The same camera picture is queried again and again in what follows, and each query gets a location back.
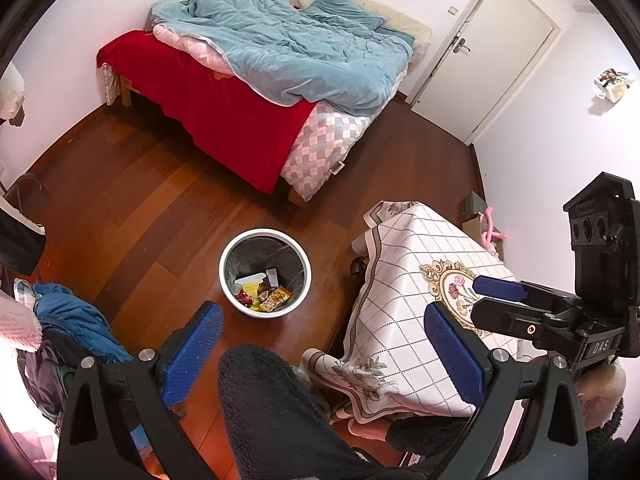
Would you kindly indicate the orange yellow snack packet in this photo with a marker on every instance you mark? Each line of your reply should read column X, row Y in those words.
column 276, row 297

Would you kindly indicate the pink plush toy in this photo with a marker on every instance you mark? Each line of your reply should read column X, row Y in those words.
column 492, row 230

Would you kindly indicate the dark clothes pile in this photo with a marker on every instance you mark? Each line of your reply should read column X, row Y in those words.
column 42, row 380

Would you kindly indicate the light blue pillow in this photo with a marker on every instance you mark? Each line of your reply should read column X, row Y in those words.
column 345, row 7

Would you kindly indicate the person's left leg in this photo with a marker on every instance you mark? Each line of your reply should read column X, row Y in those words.
column 280, row 410

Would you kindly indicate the black bag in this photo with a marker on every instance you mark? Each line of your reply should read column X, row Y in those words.
column 20, row 245

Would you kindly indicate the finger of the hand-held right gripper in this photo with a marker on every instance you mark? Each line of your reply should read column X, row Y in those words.
column 505, row 317
column 495, row 287

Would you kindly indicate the small red packet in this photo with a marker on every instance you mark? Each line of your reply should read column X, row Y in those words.
column 243, row 298

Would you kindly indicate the brown cardboard box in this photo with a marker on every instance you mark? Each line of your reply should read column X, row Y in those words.
column 475, row 227

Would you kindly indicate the blue crumpled garment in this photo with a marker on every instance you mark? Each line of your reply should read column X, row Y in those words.
column 75, row 320

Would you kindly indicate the white grid floral tablecloth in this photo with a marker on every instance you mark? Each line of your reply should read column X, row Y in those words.
column 425, row 245

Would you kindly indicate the pink slipper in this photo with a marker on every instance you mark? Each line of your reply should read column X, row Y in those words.
column 367, row 427

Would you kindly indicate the white hanging bag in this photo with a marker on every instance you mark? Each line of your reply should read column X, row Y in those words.
column 11, row 92

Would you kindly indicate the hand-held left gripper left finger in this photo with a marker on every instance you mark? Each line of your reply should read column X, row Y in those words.
column 195, row 345

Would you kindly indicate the light blue duvet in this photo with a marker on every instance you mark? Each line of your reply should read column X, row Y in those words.
column 310, row 55

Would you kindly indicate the pink fuzzy cloth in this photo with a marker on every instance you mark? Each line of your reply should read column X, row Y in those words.
column 17, row 320

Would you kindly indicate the shiny yellow box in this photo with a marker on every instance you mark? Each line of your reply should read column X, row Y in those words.
column 252, row 300

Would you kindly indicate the silver grey carton box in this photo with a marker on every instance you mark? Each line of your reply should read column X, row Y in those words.
column 272, row 277

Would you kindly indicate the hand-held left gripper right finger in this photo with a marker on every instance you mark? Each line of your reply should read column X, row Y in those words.
column 452, row 350

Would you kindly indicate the white round trash bin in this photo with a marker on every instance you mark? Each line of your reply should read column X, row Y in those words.
column 230, row 300

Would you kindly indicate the white door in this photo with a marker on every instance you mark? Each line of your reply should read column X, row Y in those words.
column 495, row 55

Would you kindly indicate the red bed sheet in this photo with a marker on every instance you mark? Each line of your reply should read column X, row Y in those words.
column 215, row 105

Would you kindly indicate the small grey box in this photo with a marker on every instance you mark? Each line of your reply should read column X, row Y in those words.
column 475, row 205

